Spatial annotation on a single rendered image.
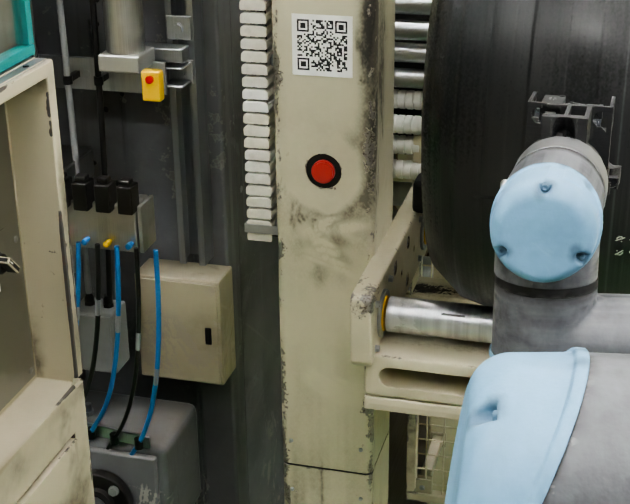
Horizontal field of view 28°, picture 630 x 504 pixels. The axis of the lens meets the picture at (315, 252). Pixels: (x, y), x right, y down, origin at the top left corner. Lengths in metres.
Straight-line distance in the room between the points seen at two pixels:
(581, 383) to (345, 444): 1.22
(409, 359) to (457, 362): 0.06
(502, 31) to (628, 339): 0.47
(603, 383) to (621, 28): 0.80
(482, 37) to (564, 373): 0.80
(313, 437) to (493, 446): 1.24
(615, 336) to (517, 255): 0.10
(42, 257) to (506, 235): 0.65
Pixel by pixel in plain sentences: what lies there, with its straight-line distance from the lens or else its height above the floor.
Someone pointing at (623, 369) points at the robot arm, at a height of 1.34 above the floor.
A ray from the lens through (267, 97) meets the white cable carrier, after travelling 1.57.
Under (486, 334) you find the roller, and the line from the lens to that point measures 1.53.
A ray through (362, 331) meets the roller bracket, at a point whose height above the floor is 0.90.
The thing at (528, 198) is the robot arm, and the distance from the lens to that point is 0.86.
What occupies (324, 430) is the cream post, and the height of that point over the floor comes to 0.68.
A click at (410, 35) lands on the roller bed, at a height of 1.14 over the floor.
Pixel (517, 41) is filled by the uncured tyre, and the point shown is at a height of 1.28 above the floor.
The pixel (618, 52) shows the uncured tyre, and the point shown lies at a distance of 1.29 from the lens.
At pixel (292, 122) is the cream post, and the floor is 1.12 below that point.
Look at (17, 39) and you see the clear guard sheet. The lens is 1.31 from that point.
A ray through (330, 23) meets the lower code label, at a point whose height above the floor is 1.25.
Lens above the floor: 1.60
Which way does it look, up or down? 24 degrees down
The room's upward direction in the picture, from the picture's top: 1 degrees counter-clockwise
